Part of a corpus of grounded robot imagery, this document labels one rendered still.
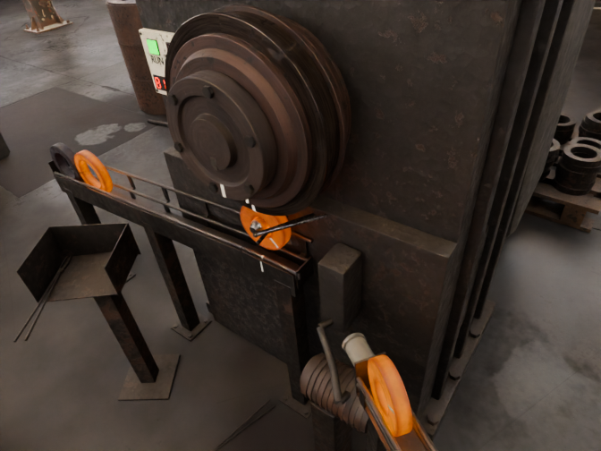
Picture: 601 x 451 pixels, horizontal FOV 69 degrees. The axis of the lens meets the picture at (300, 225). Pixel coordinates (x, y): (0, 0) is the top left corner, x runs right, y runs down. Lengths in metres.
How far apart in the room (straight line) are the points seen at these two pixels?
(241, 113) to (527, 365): 1.52
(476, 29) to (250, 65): 0.40
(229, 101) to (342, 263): 0.47
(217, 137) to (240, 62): 0.15
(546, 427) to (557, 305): 0.59
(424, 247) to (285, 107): 0.44
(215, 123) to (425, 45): 0.42
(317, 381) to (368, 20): 0.86
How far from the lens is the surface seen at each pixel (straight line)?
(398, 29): 0.89
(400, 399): 0.90
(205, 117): 0.93
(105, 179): 1.82
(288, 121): 0.86
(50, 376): 2.17
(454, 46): 0.85
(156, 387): 1.92
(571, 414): 1.92
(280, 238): 1.15
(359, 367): 1.00
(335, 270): 1.06
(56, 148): 2.02
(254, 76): 0.87
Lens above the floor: 1.55
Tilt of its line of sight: 39 degrees down
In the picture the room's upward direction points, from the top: 5 degrees counter-clockwise
